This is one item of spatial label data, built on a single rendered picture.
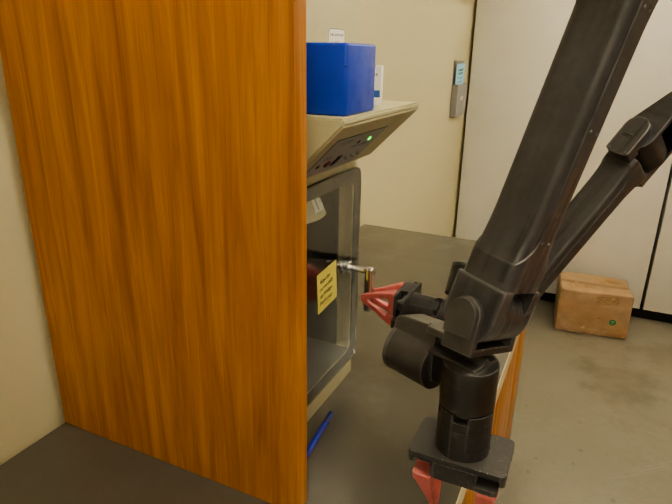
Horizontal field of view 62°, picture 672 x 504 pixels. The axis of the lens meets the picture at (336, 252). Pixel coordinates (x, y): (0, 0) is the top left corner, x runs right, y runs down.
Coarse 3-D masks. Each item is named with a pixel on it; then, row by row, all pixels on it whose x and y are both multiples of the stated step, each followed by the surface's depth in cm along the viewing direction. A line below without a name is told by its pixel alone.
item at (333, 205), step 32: (320, 192) 90; (352, 192) 102; (320, 224) 92; (352, 224) 104; (320, 256) 94; (352, 256) 107; (352, 288) 110; (320, 320) 98; (352, 320) 113; (320, 352) 101; (352, 352) 116; (320, 384) 103
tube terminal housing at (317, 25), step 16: (320, 0) 83; (336, 0) 87; (352, 0) 92; (320, 16) 83; (336, 16) 88; (352, 16) 93; (320, 32) 84; (352, 32) 94; (320, 176) 92; (336, 384) 114; (320, 400) 107
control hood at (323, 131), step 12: (384, 108) 84; (396, 108) 87; (408, 108) 92; (312, 120) 71; (324, 120) 70; (336, 120) 70; (348, 120) 71; (360, 120) 74; (372, 120) 79; (384, 120) 85; (396, 120) 92; (312, 132) 72; (324, 132) 71; (336, 132) 71; (348, 132) 74; (360, 132) 80; (384, 132) 94; (312, 144) 72; (324, 144) 72; (372, 144) 96; (312, 156) 73; (360, 156) 98
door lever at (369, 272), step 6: (348, 264) 106; (348, 270) 106; (354, 270) 106; (360, 270) 105; (366, 270) 104; (372, 270) 104; (366, 276) 105; (372, 276) 104; (366, 282) 105; (372, 282) 105; (366, 288) 105; (372, 288) 105; (372, 300) 107; (366, 306) 107
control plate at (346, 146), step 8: (384, 128) 90; (352, 136) 78; (360, 136) 82; (368, 136) 86; (376, 136) 91; (336, 144) 75; (344, 144) 79; (352, 144) 83; (360, 144) 87; (368, 144) 92; (328, 152) 76; (336, 152) 80; (344, 152) 84; (352, 152) 88; (360, 152) 94; (320, 160) 77; (328, 160) 81; (344, 160) 90; (312, 168) 78; (320, 168) 82; (328, 168) 86
